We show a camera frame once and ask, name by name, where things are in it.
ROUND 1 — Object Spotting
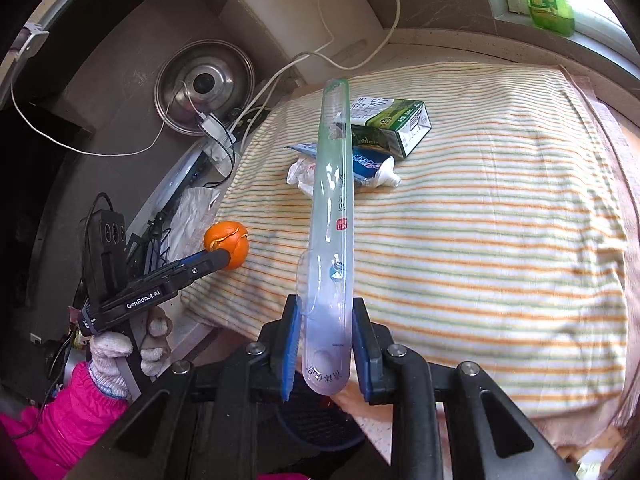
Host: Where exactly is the orange mandarin peel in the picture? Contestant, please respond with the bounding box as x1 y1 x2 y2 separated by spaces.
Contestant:
203 221 250 270

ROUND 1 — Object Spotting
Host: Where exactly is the clear plastic toothbrush tube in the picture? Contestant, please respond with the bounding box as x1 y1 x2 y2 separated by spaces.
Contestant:
299 79 355 396

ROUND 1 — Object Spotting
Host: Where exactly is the white tissue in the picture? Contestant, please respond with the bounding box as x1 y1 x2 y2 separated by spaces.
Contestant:
286 156 316 198

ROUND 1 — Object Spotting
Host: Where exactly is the blue toothpaste tube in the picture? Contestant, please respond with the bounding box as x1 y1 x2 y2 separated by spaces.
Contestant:
290 143 401 188

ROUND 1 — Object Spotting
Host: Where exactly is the green white milk carton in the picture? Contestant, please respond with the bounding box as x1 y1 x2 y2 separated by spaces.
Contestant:
350 96 432 159

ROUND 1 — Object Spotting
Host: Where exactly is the pink sleeved left forearm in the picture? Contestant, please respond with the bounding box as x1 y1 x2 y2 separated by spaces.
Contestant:
1 363 128 479

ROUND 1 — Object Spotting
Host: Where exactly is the blue trash basket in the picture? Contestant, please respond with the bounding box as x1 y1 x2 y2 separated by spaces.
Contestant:
277 373 364 452

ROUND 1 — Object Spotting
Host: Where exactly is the white gloved left hand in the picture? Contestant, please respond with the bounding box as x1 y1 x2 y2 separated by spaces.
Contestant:
86 305 175 402

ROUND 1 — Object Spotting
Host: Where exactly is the white plastic sheet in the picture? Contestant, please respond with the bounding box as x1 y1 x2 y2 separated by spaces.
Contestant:
167 188 220 262

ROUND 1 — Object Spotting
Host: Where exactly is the white power strip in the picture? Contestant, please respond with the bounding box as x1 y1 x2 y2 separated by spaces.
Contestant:
198 112 235 178

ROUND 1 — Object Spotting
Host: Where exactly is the steel pot lid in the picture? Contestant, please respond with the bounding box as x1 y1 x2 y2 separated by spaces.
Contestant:
153 39 256 136

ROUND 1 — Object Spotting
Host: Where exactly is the striped cloth mat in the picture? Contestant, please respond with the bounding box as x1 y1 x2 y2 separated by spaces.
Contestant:
180 62 632 418

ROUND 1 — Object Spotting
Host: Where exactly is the white cutting board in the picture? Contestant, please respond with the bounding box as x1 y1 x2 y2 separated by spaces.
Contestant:
220 0 385 82

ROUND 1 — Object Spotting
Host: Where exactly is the black cable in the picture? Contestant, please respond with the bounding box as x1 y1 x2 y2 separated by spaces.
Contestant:
81 123 239 276

